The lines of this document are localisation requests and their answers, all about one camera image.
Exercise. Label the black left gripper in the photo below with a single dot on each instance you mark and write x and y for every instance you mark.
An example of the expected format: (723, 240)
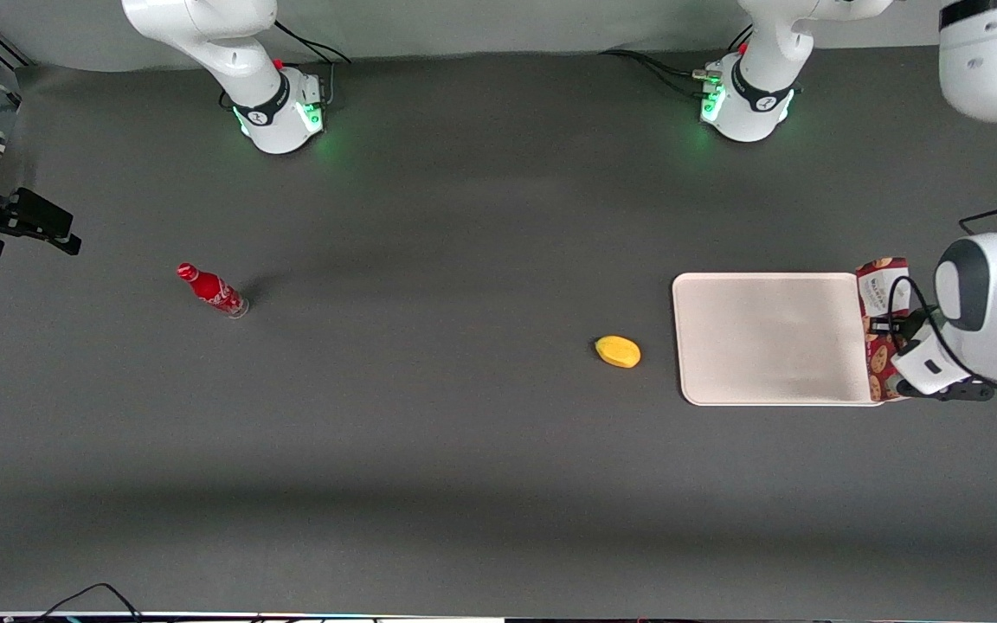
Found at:
(897, 328)

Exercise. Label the yellow mango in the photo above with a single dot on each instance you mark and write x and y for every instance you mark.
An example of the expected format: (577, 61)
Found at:
(618, 351)

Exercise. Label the red cola bottle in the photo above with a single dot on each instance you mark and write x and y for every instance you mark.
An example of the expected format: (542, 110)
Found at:
(211, 289)

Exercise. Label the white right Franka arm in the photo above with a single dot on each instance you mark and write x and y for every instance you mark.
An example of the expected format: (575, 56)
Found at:
(230, 43)

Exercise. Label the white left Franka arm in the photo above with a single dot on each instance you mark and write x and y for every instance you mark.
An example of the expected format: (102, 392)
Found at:
(996, 294)

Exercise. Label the white rectangular plastic tray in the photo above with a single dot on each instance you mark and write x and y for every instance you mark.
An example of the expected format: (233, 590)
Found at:
(771, 339)

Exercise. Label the red cookie box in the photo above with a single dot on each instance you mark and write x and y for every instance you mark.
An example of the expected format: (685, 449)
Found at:
(881, 290)

